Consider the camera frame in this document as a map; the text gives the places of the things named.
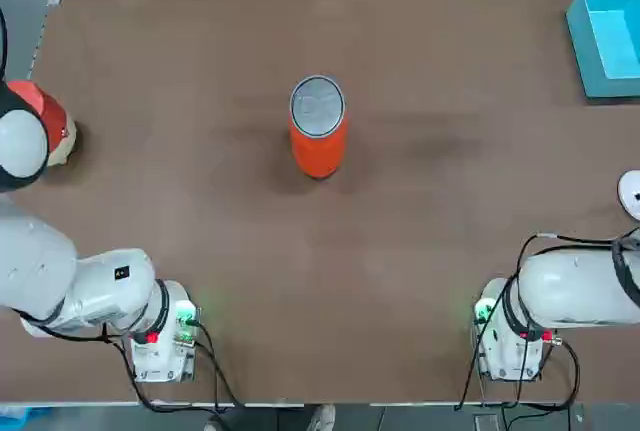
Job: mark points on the red and cream rice cooker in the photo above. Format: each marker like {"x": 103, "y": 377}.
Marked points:
{"x": 54, "y": 110}

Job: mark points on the white round lamp base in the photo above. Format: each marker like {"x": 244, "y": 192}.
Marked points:
{"x": 631, "y": 193}

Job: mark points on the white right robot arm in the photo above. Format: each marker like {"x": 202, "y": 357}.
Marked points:
{"x": 565, "y": 286}

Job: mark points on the person's shoe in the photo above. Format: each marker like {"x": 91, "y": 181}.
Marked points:
{"x": 321, "y": 418}

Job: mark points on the red trash bin grey lid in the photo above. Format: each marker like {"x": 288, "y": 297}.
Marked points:
{"x": 318, "y": 146}

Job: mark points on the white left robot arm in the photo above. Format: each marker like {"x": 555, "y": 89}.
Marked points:
{"x": 40, "y": 261}

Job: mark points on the blue open box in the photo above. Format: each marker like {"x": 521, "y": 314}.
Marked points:
{"x": 607, "y": 41}

